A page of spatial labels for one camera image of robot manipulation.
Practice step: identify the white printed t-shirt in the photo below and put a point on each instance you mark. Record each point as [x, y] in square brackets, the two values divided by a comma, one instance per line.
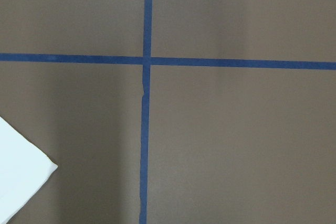
[24, 170]

